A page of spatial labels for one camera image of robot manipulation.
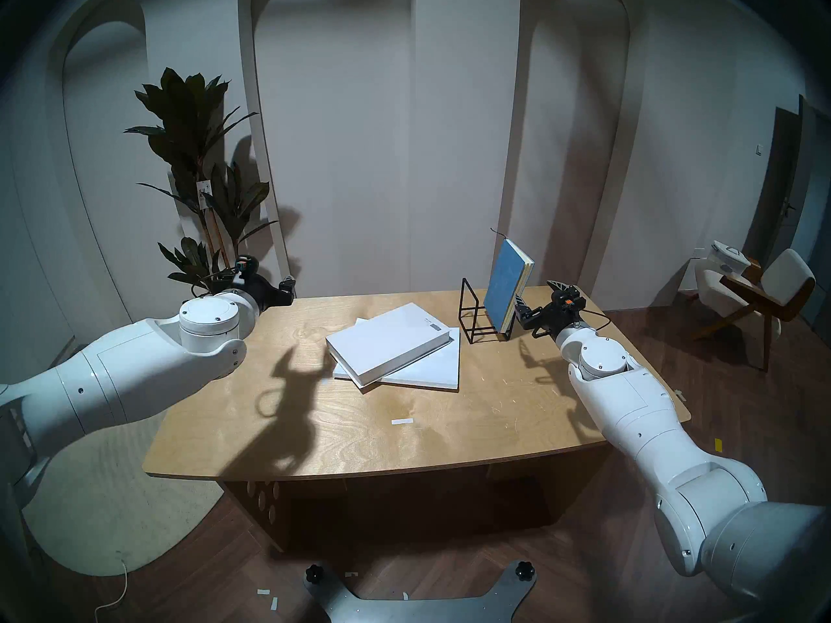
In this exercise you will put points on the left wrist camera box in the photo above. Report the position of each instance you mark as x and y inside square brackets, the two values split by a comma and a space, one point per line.
[247, 266]

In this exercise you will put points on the dark brown door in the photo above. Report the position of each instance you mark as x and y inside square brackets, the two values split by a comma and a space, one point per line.
[782, 187]

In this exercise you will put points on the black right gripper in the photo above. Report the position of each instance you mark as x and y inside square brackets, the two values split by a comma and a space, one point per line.
[552, 313]

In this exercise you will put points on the round beige rug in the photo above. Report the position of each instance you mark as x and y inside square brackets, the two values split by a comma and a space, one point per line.
[123, 518]

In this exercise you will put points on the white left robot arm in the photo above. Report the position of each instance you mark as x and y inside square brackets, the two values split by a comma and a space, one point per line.
[130, 368]

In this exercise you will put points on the wooden armchair with white cushions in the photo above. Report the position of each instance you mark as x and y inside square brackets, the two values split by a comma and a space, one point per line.
[785, 278]

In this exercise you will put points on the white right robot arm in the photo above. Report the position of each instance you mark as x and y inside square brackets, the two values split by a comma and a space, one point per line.
[649, 407]

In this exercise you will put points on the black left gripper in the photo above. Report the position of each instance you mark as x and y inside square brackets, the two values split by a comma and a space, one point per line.
[266, 291]

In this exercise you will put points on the grey metal robot base plate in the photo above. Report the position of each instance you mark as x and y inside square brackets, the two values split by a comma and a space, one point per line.
[422, 605]

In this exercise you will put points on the black base plate knob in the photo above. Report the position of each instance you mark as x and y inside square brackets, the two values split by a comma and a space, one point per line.
[315, 573]
[524, 570]

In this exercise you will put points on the blue notebook with ribbon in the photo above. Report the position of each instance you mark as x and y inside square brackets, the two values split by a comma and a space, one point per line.
[503, 284]

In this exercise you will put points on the tall green potted plant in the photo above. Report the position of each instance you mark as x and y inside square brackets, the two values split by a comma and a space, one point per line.
[201, 174]

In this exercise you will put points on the thick white hardcover book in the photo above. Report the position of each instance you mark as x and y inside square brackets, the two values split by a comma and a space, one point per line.
[389, 342]

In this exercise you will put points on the white plant label tag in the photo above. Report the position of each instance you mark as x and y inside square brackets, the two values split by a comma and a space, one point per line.
[204, 195]

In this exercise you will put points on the white bag on armchair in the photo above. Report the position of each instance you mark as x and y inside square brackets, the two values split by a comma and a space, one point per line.
[727, 257]

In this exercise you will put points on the thin white paperback book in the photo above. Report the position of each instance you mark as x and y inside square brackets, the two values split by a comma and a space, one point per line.
[432, 368]

